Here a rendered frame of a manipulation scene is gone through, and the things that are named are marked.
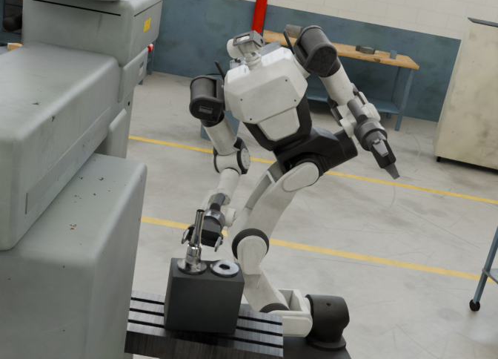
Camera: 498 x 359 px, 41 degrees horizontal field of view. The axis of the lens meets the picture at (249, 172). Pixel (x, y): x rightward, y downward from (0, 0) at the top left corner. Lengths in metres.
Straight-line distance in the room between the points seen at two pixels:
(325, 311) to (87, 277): 1.73
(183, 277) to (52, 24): 0.82
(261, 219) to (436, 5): 7.41
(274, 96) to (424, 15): 7.44
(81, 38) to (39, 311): 0.72
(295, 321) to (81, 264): 1.65
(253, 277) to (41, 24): 1.31
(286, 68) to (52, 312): 1.33
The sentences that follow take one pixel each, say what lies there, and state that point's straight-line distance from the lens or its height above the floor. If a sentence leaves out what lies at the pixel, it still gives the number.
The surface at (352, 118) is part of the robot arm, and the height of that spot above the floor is 1.58.
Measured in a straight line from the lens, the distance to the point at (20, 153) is 1.03.
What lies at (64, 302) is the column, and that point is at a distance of 1.14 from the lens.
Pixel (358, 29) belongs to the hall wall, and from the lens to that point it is 9.44.
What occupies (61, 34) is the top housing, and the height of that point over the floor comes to 1.79.
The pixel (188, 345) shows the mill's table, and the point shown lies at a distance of 2.06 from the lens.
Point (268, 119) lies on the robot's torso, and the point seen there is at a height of 1.50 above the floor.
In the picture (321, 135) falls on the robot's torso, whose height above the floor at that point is 1.46.
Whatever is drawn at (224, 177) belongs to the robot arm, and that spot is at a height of 1.24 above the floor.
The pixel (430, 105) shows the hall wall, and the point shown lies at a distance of 9.83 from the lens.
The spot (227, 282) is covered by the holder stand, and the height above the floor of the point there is 1.10.
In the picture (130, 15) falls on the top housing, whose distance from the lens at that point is 1.60.
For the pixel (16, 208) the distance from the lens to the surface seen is 1.06.
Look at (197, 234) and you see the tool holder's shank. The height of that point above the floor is 1.23.
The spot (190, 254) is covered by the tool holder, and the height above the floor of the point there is 1.16.
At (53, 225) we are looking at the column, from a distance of 1.19.
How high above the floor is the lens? 2.09
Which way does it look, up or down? 20 degrees down
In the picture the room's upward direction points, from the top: 11 degrees clockwise
